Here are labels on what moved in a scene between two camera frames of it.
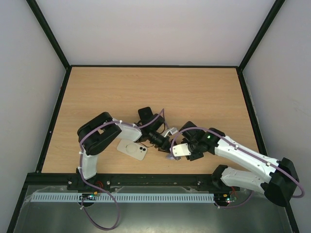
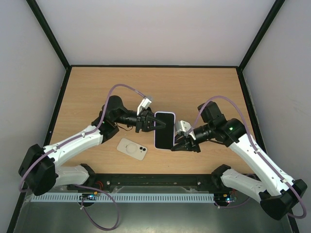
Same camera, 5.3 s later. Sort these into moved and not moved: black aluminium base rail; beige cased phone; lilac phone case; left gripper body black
Moved: lilac phone case; left gripper body black
Not moved: black aluminium base rail; beige cased phone
